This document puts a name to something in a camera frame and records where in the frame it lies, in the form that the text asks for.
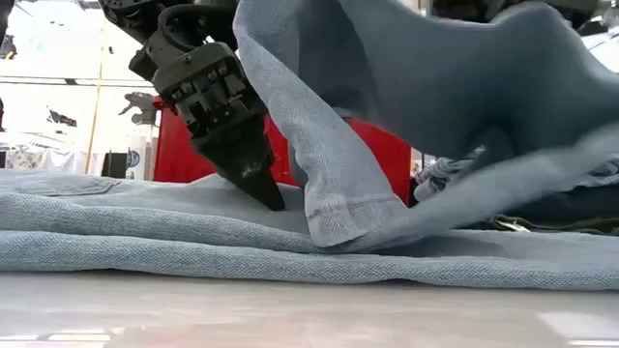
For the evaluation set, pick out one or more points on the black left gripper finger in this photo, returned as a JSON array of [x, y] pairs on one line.
[[258, 154], [232, 164]]

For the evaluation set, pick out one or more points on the light blue garment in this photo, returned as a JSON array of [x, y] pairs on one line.
[[435, 87]]

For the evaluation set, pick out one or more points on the blue white striped shirt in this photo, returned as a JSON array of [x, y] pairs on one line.
[[440, 176]]

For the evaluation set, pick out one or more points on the dark teal garment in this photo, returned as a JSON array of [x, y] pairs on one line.
[[570, 208]]

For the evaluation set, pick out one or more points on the red plastic bin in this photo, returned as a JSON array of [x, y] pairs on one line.
[[179, 154]]

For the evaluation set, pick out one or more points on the clear spray bottle grey trigger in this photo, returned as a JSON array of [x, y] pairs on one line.
[[140, 150]]

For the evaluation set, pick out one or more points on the black speaker box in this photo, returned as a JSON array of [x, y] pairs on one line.
[[114, 165]]

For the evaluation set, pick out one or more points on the LED light bar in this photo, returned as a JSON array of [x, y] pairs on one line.
[[72, 81]]

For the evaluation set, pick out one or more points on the white hanging cloth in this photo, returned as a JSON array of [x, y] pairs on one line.
[[48, 159]]

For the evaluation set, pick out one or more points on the dark ceiling fixture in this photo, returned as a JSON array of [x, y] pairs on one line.
[[7, 47]]

